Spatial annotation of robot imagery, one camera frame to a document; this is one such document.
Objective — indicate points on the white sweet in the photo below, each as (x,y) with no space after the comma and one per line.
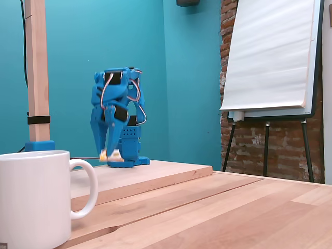
(115,155)

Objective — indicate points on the white ceramic mug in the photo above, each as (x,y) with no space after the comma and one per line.
(33,197)

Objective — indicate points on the light wooden base board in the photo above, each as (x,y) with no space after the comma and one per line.
(155,176)

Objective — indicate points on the white flip chart pad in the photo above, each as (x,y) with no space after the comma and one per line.
(267,52)

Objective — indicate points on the black flip chart easel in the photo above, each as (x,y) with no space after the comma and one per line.
(315,77)

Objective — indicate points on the blue post mount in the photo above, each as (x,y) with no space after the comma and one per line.
(39,145)

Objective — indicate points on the wooden post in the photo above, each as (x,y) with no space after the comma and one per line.
(37,64)

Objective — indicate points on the dark wall-mounted box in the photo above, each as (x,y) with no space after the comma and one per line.
(188,2)

